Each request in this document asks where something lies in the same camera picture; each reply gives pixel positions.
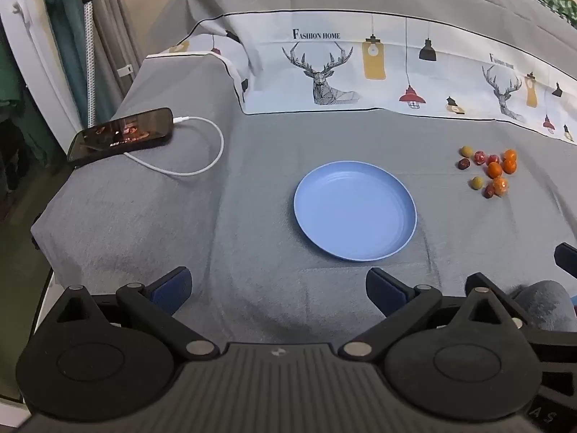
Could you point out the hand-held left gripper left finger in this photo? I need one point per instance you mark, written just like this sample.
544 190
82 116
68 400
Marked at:
171 289

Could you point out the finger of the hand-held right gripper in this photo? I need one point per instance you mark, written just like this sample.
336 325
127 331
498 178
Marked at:
567 259

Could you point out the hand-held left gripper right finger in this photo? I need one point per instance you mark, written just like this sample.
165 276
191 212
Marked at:
388 289

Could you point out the blue plastic plate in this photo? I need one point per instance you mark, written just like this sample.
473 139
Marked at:
355 211

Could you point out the plastic-wrapped orange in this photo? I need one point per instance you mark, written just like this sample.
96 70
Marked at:
499 185

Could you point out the dark red date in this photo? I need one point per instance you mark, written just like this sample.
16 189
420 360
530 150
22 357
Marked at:
464 164
488 191

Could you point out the bare orange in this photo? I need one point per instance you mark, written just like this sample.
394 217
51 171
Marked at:
510 166
510 154
495 169

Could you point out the yellow-green round fruit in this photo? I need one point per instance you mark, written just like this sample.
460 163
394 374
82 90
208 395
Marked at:
476 182
466 150

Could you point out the plastic-wrapped red fruit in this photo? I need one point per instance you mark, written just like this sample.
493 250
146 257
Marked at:
492 159
478 157

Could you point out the grey fleece cloth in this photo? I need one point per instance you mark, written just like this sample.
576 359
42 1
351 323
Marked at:
543 302

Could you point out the black smartphone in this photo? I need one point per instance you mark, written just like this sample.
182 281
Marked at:
121 134

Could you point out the grey printed bed sheet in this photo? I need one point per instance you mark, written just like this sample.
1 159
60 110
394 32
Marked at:
270 144

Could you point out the white curtain clip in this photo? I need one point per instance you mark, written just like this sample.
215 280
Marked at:
125 71

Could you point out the teal curtain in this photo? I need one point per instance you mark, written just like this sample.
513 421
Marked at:
67 54

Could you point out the grey curtain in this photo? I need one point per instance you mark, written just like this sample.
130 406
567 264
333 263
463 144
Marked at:
115 31

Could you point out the green hanging clothes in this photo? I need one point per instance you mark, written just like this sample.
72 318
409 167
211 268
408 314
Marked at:
9 76

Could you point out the white door frame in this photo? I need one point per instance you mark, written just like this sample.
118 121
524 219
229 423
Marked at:
36 54

